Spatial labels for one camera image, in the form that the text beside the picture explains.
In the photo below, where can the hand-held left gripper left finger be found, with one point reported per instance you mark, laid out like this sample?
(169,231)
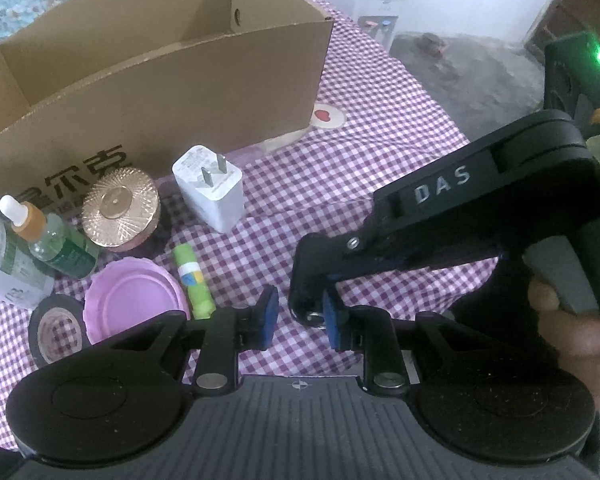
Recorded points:
(267,317)

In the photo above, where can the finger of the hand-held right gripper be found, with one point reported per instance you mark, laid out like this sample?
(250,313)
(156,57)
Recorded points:
(367,252)

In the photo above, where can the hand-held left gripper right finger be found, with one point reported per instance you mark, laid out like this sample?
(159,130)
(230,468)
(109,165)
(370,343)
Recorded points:
(332,322)

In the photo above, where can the green lip balm stick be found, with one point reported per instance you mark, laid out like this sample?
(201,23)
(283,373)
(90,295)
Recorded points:
(192,280)

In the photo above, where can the white charger plug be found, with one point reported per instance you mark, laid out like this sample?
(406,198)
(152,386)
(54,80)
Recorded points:
(215,200)

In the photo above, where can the pink plastic lid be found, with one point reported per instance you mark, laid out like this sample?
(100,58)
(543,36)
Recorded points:
(130,300)

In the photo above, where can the rose gold jar lid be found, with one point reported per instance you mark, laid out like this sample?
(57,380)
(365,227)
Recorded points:
(120,205)

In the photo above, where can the green dropper bottle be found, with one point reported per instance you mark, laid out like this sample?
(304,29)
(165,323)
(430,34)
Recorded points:
(65,252)

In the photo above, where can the black tape roll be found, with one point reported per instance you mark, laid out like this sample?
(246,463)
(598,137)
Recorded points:
(40,315)

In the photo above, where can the brown cardboard box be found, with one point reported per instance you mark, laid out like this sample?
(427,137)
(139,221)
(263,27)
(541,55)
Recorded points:
(180,90)

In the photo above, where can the white supplement bottle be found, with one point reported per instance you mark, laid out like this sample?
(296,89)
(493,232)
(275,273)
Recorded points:
(5,270)

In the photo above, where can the person's right hand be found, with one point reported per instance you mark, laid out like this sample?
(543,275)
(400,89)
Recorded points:
(585,350)

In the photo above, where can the purple checkered tablecloth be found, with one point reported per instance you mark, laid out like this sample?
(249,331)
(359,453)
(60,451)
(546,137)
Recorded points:
(330,185)

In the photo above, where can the dark red floor object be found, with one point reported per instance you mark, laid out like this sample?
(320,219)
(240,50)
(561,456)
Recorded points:
(432,44)

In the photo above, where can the white water dispenser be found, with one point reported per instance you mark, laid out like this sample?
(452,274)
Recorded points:
(365,5)

